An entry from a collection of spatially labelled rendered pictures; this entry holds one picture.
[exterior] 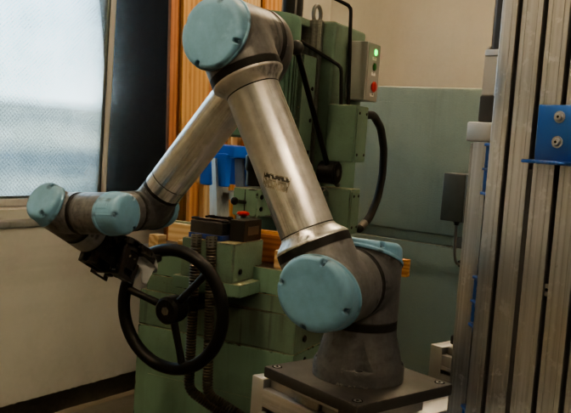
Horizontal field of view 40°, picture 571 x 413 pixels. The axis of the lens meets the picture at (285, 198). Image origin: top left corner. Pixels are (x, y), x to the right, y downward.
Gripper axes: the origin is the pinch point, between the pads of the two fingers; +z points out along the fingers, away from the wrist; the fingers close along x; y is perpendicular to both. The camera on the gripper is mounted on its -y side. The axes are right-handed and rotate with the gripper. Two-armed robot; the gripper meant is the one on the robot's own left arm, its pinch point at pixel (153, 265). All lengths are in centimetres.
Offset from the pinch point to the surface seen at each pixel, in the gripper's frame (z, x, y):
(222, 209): 92, -51, -58
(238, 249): 13.0, 11.4, -9.9
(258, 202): 25.8, 5.3, -28.1
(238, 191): 23.6, 0.0, -30.0
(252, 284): 20.6, 12.5, -4.7
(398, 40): 204, -46, -218
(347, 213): 44, 21, -34
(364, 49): 33, 21, -79
